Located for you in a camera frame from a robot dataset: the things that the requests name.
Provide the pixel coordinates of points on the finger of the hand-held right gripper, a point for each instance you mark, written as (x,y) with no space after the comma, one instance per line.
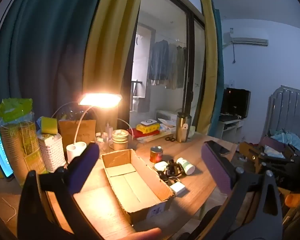
(250,152)

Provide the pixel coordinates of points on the laptop screen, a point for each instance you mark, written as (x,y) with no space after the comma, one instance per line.
(0,155)

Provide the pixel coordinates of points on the black smartphone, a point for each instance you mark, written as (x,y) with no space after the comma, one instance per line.
(216,147)

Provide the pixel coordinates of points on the black car key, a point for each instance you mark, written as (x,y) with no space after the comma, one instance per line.
(163,176)

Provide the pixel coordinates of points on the stack of paper cups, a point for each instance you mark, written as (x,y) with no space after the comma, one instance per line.
(120,141)

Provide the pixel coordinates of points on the white tissue pack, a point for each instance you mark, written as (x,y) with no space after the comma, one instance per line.
(48,136)

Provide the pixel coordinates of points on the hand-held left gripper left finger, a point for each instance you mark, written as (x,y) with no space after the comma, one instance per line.
(86,165)

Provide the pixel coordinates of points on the red book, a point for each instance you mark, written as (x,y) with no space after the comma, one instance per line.
(145,135)

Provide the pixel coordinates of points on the steel travel tumbler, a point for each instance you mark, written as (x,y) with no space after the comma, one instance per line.
(183,128)

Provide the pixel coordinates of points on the white charger plug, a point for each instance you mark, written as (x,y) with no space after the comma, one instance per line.
(178,188)

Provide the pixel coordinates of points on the cardboard lamp box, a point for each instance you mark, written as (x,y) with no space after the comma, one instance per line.
(67,132)

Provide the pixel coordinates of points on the white television stand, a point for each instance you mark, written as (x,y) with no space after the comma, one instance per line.
(230,127)

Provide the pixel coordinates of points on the white earbuds case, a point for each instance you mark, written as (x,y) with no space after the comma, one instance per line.
(160,166)

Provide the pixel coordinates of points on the black television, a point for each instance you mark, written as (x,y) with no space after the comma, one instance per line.
(235,102)

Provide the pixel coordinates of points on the white woven plastic basket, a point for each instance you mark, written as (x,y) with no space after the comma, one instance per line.
(51,155)

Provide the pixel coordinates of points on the red and gold tin can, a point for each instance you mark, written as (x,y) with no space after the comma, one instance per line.
(156,155)

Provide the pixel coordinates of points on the white air conditioner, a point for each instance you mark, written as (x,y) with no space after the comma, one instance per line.
(247,39)

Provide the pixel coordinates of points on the hanging grey shirt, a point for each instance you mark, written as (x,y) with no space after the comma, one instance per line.
(172,65)

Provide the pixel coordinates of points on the clear plastic packets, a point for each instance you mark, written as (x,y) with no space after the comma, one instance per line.
(167,125)

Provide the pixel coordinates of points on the person's left hand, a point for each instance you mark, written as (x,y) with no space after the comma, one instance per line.
(142,234)

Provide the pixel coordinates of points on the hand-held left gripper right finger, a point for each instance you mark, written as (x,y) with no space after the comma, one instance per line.
(216,168)

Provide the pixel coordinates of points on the white desk lamp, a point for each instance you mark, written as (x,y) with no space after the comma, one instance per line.
(100,100)

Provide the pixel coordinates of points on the yellow curtain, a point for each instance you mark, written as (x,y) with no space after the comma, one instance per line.
(110,42)
(210,67)

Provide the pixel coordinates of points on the glass balcony door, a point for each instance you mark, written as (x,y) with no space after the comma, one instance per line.
(190,80)

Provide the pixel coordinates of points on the white bottle green label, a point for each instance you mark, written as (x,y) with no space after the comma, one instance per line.
(186,166)

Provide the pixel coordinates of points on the yellow green sponge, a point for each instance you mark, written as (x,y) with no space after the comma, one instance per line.
(49,125)

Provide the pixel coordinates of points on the hanging blue shirt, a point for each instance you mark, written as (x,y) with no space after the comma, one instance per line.
(158,60)

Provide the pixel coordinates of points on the black scissors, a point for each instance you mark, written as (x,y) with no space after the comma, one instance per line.
(170,139)

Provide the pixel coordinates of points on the grey power bank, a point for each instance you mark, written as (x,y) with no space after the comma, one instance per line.
(148,123)

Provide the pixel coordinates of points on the packaged paper cups green wrap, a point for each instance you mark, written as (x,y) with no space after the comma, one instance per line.
(20,142)

